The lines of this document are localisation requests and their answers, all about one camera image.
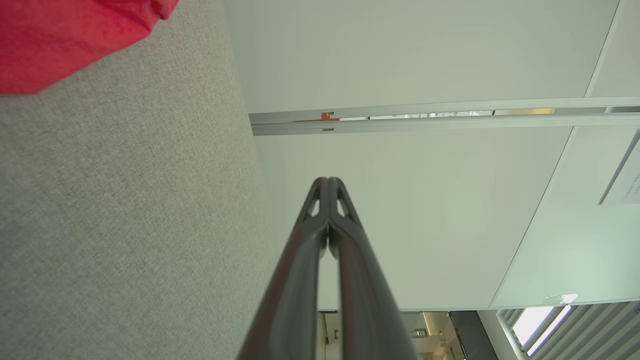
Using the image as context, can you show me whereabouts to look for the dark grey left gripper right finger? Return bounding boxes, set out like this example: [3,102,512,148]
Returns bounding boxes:
[328,177,419,360]

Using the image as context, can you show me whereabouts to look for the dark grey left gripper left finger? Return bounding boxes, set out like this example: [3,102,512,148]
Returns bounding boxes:
[237,177,329,360]

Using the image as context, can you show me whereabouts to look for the red and white jersey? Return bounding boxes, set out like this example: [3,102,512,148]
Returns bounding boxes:
[0,0,180,95]

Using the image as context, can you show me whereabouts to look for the dark grey pillar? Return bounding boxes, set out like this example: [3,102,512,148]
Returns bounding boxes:
[449,310,499,360]

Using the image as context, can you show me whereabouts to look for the grey window blinds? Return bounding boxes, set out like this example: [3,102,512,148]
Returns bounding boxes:
[496,300,640,360]

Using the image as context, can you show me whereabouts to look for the aluminium frame post, orange clip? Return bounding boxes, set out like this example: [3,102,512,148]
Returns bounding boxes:
[248,96,640,137]

